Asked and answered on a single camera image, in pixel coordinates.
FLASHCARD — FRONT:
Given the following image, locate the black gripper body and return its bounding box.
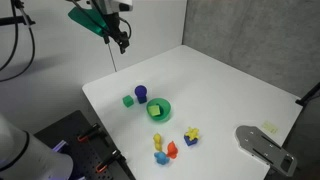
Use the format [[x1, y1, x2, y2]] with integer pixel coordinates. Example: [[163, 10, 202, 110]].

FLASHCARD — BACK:
[[104, 11, 131, 46]]

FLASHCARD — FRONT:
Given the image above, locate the yellow block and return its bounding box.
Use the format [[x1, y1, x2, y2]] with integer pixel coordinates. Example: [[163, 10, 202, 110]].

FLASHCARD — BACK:
[[147, 104, 162, 117]]

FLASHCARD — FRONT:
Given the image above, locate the white grey robot base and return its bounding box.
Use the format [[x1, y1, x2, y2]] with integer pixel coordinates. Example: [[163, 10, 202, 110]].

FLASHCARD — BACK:
[[0, 114, 74, 180]]

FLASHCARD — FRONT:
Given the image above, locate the blue block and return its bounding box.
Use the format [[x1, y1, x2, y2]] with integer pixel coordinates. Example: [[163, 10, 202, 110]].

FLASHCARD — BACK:
[[183, 134, 199, 147]]

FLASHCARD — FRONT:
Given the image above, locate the purple ball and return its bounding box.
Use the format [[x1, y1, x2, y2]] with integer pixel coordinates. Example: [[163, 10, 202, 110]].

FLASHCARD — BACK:
[[134, 84, 148, 98]]

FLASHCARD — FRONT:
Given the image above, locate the green cube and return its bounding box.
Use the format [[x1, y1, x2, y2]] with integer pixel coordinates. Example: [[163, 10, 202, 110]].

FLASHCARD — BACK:
[[122, 95, 135, 108]]

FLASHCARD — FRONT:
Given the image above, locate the green bowl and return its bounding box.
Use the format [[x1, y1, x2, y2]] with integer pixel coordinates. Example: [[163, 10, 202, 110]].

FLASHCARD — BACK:
[[145, 97, 172, 123]]

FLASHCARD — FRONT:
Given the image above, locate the black clamp orange tip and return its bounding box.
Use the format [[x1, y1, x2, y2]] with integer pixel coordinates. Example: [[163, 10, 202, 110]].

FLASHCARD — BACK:
[[95, 149, 127, 174], [76, 122, 108, 144]]

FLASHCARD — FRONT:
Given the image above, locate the yellow toy figure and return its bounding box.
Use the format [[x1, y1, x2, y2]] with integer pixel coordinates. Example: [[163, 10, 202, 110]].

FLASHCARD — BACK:
[[152, 132, 164, 152]]

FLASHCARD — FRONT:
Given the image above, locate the yellow star toy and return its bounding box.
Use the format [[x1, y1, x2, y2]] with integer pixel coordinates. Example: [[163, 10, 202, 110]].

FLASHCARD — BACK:
[[185, 126, 200, 140]]

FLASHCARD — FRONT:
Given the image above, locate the black perforated base board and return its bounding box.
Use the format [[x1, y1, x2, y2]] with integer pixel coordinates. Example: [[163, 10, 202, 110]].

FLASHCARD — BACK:
[[33, 110, 136, 180]]

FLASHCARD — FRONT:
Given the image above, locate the orange toy figure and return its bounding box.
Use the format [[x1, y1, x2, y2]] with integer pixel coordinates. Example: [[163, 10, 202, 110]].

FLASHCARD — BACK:
[[166, 140, 179, 159]]

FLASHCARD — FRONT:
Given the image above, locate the light blue toy figure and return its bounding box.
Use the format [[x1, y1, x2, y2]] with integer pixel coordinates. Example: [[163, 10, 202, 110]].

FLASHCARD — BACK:
[[153, 151, 171, 167]]

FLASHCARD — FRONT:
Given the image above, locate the yellow sticky note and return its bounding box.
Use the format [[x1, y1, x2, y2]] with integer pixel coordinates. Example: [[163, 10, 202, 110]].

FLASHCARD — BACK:
[[260, 120, 280, 135]]

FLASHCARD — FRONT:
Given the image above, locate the grey metal mounting plate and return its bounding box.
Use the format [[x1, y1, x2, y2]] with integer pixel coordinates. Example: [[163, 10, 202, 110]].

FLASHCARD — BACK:
[[235, 125, 298, 177]]

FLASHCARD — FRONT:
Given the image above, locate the black stand bar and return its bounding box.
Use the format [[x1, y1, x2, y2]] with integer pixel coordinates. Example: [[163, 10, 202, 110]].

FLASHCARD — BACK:
[[295, 81, 320, 108]]

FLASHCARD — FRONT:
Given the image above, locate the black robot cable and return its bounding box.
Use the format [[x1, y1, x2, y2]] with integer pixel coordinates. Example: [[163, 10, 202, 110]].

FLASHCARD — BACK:
[[0, 0, 36, 83]]

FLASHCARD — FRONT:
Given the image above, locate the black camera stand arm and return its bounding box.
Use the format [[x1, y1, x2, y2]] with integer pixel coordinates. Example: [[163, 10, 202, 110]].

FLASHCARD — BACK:
[[0, 0, 36, 28]]

